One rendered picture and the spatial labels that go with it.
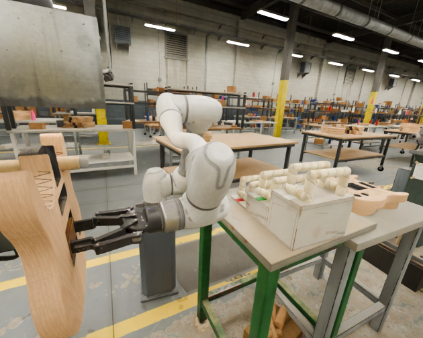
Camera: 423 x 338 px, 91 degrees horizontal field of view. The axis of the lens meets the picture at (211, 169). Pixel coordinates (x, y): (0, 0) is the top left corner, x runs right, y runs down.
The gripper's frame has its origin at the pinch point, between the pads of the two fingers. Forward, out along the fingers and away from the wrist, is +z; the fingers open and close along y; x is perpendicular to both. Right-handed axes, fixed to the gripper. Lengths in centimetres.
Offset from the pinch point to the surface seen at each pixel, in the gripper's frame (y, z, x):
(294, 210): -10, -63, -2
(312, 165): -2, -77, 10
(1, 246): 25.0, 23.7, -16.5
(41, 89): -5.2, -1.3, 32.9
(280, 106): 692, -739, -40
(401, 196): -9, -146, -12
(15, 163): 7.6, 8.7, 16.5
